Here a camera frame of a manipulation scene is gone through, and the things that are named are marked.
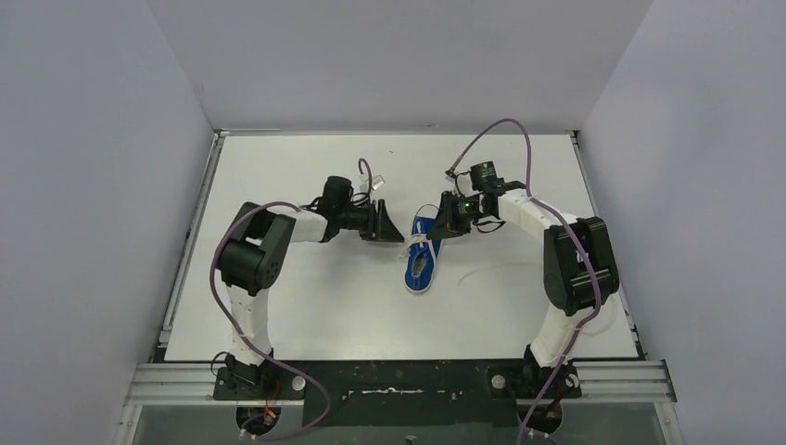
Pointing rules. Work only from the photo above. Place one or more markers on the aluminium frame rail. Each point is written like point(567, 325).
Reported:
point(197, 383)

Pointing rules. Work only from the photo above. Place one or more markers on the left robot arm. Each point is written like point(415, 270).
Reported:
point(251, 255)

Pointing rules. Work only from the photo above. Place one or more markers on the blue sneaker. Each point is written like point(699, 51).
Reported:
point(419, 275)

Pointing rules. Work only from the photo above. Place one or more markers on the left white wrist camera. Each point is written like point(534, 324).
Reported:
point(372, 184)

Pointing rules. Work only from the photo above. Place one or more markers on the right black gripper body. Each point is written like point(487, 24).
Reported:
point(461, 211)

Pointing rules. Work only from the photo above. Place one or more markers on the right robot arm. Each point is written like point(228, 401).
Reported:
point(579, 272)

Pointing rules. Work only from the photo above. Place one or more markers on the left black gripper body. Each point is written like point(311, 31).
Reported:
point(376, 220)

